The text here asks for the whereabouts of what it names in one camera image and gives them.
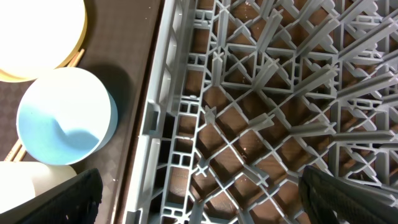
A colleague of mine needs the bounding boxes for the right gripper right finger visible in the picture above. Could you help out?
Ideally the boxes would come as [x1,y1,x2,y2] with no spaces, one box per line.
[298,166,397,223]

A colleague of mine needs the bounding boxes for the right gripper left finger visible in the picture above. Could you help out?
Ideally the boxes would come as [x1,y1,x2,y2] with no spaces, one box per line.
[1,168,103,223]

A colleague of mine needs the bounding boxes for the small white cup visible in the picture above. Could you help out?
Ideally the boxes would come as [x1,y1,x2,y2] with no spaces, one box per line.
[1,161,76,213]

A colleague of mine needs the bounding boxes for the light blue bowl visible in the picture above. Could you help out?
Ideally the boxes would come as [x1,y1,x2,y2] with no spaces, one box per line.
[16,67,118,165]

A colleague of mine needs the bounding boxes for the grey plastic dishwasher rack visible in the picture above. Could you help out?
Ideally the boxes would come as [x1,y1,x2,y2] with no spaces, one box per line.
[123,0,397,223]

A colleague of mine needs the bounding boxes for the yellow round plate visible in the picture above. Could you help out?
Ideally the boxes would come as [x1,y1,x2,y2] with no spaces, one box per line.
[1,0,88,83]

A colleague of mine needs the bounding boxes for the dark brown serving tray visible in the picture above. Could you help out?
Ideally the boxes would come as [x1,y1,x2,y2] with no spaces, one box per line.
[1,0,160,223]

